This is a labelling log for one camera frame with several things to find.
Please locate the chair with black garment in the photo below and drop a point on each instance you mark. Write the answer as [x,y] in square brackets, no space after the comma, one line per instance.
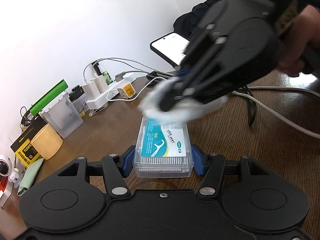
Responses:
[187,23]

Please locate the white astronaut figurine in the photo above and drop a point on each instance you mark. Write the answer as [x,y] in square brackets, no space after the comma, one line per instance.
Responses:
[10,170]

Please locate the white charger left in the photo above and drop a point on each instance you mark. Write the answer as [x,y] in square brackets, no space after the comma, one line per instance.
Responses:
[91,90]

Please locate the black phone stand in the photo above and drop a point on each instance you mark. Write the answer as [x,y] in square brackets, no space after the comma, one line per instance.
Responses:
[155,77]

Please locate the green folded cloth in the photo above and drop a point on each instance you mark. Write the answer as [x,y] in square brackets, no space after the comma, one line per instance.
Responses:
[29,177]

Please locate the green cylindrical case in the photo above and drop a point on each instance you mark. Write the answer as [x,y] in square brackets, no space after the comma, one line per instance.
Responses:
[48,97]

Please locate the yellow white plug adapter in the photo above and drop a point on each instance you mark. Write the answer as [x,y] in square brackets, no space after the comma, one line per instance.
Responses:
[126,90]

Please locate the white charger right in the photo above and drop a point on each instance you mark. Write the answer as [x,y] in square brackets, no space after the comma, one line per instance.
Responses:
[101,84]

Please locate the white charger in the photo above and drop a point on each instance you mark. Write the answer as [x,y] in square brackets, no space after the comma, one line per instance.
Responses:
[101,84]
[91,90]

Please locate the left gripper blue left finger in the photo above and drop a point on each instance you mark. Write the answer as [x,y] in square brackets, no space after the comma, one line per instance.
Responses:
[115,169]

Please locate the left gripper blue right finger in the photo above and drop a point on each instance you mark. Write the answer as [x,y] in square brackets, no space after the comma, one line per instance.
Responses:
[211,166]

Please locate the clear plastic storage container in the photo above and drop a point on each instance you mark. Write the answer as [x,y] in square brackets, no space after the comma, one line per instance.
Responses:
[62,116]

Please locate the black yellow Yunmo box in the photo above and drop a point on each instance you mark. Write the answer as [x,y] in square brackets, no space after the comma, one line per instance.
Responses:
[22,147]

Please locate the smartphone with white screen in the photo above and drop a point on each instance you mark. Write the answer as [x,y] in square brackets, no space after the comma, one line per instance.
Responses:
[170,47]

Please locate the person right hand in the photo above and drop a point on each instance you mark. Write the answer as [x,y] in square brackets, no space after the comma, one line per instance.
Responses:
[303,34]

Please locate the clear dental floss pick box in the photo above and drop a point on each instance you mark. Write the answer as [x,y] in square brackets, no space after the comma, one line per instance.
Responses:
[163,151]

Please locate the white cotton wad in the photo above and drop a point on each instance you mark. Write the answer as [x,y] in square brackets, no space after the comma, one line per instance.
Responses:
[184,111]

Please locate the red white boxes stack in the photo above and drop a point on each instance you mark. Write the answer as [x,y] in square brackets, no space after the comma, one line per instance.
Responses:
[5,190]

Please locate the yellow round cup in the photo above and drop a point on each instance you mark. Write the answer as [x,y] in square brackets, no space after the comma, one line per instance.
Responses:
[47,142]

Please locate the white power strip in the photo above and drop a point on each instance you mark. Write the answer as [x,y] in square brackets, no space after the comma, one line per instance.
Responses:
[111,93]

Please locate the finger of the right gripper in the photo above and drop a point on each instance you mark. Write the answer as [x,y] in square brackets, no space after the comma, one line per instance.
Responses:
[202,49]
[203,89]

